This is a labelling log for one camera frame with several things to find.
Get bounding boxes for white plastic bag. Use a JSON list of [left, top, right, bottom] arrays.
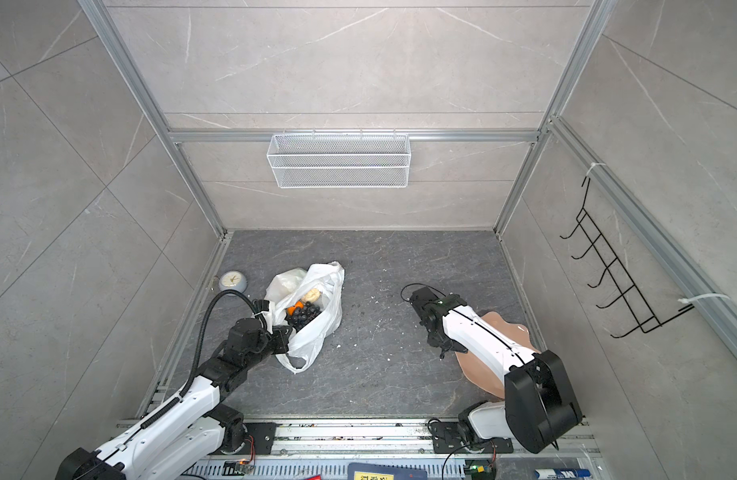
[[266, 262, 346, 374]]

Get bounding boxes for dark fake grape bunch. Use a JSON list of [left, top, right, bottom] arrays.
[[286, 301, 322, 331]]

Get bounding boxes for beige fake fruit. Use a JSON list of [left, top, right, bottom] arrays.
[[302, 288, 322, 303]]

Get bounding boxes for black wire hook rack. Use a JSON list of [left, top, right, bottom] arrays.
[[559, 177, 695, 339]]

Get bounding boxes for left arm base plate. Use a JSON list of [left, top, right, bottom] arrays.
[[220, 422, 278, 456]]

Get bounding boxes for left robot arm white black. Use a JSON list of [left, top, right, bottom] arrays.
[[56, 318, 294, 479]]

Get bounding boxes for white wire mesh basket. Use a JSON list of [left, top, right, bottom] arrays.
[[266, 133, 412, 189]]

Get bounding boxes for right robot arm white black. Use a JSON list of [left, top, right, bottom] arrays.
[[406, 285, 583, 454]]

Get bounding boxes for small white round clock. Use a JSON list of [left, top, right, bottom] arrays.
[[218, 270, 248, 293]]

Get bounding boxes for pink scalloped plate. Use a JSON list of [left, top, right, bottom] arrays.
[[456, 311, 538, 400]]

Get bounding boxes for blue yellow box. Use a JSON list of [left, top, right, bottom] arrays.
[[348, 463, 428, 480]]

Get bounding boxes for black corrugated cable hose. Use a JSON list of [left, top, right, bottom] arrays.
[[178, 289, 268, 397]]

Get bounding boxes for green circuit board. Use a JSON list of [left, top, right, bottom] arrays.
[[464, 460, 496, 480]]

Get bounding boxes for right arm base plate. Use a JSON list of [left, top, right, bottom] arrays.
[[426, 418, 514, 454]]

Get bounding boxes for orange fake fruit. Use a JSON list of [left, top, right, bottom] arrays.
[[286, 302, 306, 316]]

